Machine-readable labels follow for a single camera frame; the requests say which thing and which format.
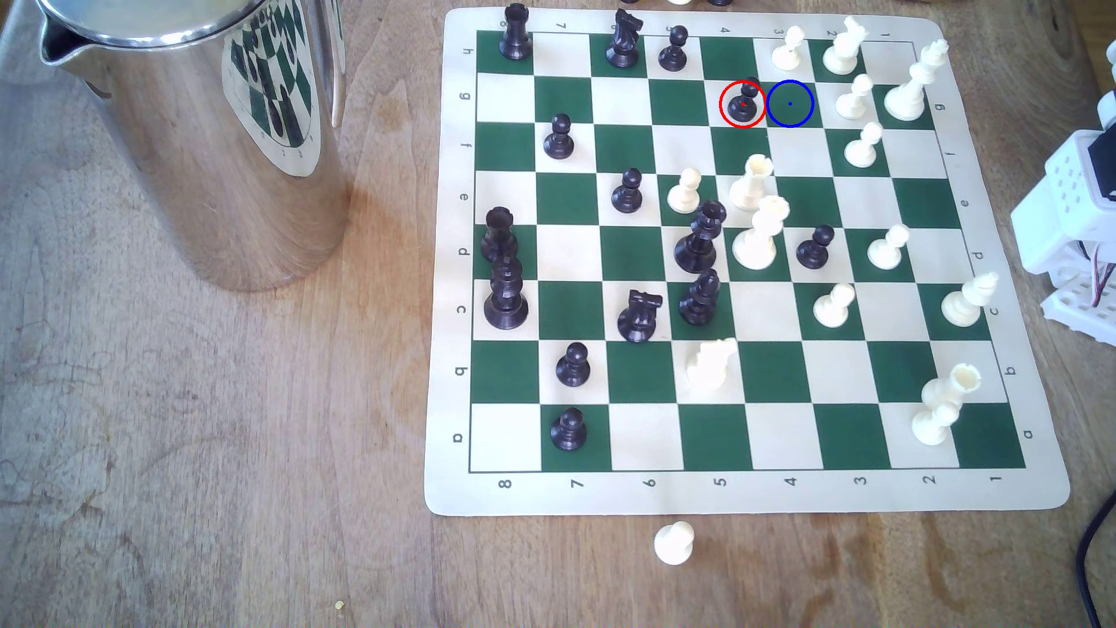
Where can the white rook chess piece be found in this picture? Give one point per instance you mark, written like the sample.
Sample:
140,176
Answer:
935,419
750,187

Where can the black pawn chess piece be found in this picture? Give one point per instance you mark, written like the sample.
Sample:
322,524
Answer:
812,253
627,199
742,108
573,371
672,57
559,144
568,434

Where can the white queen chess piece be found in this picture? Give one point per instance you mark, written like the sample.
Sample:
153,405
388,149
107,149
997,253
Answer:
755,246

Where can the white knight chess piece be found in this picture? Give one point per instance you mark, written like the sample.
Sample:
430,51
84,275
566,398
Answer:
708,368
841,57

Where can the white king chess piece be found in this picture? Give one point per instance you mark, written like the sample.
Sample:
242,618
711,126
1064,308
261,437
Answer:
905,100

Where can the black rook chess piece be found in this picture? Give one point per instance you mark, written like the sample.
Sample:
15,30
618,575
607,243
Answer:
499,235
516,39

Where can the white bishop chess piece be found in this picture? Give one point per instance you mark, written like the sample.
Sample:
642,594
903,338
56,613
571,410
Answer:
961,307

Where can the black queen chess piece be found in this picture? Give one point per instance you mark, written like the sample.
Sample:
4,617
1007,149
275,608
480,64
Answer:
506,301

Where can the black king chess piece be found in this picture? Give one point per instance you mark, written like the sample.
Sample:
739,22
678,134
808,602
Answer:
696,251

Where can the white pawn chess piece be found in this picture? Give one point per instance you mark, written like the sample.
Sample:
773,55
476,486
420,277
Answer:
852,105
885,253
684,199
861,153
674,545
831,311
787,57

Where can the black knight chess piece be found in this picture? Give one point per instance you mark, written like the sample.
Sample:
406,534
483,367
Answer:
637,321
623,48

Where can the green and cream chess mat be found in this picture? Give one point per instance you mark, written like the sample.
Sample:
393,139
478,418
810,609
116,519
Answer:
571,310

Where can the shiny steel pitcher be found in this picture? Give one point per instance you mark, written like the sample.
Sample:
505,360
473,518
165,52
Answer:
174,174

